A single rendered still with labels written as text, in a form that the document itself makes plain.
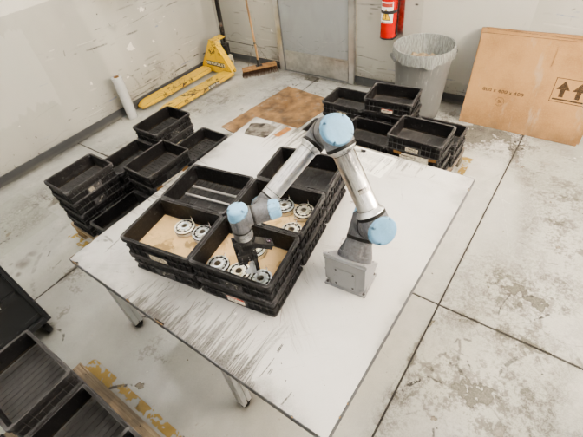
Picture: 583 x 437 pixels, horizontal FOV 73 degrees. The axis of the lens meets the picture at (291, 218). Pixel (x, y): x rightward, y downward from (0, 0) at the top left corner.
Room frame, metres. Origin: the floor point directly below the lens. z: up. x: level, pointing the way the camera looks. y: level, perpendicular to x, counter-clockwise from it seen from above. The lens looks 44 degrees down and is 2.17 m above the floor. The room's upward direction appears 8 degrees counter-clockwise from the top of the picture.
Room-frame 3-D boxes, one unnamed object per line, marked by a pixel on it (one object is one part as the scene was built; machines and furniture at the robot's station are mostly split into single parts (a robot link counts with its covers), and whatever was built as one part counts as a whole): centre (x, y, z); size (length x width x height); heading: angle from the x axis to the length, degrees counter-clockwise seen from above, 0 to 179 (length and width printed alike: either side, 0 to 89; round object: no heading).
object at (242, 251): (1.05, 0.20, 1.04); 0.09 x 0.08 x 0.12; 103
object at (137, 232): (1.35, 0.56, 0.87); 0.40 x 0.30 x 0.11; 59
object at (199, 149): (2.78, 0.66, 0.31); 0.40 x 0.30 x 0.34; 139
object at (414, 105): (2.91, -0.96, 0.37); 0.42 x 0.34 x 0.46; 49
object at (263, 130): (2.48, 0.13, 0.71); 0.22 x 0.19 x 0.01; 49
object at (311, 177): (1.66, -0.09, 0.87); 0.40 x 0.30 x 0.11; 59
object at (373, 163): (1.94, -0.51, 0.70); 0.33 x 0.23 x 0.01; 49
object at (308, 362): (1.55, 0.07, 0.35); 1.60 x 1.60 x 0.70; 49
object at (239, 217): (1.05, 0.19, 1.19); 0.09 x 0.08 x 0.11; 102
